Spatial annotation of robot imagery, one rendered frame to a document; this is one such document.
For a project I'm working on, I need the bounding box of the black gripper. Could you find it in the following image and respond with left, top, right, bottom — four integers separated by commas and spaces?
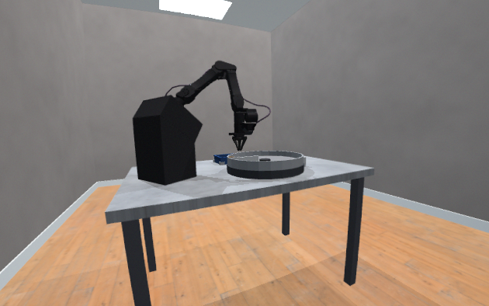
229, 133, 247, 151

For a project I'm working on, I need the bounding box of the blue open crate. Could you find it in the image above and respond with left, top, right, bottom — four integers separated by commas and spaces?
214, 154, 231, 165

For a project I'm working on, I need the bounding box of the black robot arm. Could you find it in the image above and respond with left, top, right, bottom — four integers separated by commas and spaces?
175, 61, 258, 135

